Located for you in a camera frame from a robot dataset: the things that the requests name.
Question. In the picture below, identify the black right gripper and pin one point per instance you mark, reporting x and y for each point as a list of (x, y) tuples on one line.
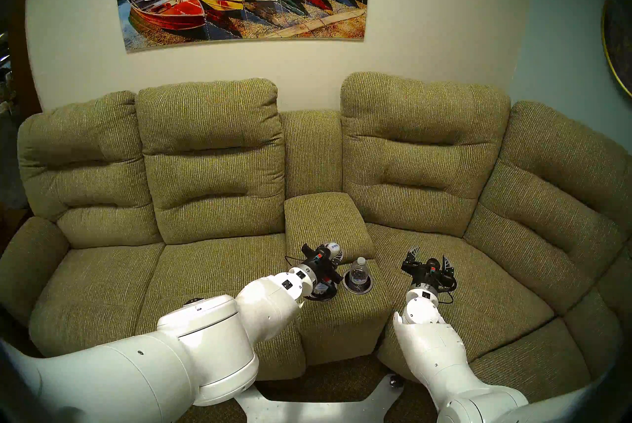
[(429, 276)]

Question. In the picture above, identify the padded olive sofa console lid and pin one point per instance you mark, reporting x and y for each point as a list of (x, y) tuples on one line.
[(326, 219)]

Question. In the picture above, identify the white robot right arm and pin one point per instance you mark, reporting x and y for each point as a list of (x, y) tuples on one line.
[(434, 353)]

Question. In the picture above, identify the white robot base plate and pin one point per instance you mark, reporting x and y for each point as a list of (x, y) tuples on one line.
[(321, 412)]

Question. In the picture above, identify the clear water bottle white label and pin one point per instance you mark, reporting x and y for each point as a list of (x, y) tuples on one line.
[(360, 271)]

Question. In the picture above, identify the olive green fabric sectional sofa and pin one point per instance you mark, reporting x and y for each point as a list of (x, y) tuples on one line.
[(148, 279)]

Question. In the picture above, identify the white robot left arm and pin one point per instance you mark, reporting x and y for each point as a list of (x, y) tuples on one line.
[(197, 343)]

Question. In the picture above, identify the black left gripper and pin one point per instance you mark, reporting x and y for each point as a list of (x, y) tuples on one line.
[(323, 274)]

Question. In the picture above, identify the black base plate knob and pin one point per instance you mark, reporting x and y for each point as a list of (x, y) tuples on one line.
[(395, 381)]

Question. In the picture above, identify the round gold-rimmed wall decor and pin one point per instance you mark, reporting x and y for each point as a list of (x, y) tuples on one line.
[(619, 47)]

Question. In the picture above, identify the silver rimmed sofa cup holder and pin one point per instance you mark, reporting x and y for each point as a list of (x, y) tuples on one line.
[(347, 286), (323, 299)]

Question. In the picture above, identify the clear bottle red blue label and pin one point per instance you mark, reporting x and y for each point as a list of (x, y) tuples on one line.
[(334, 249)]

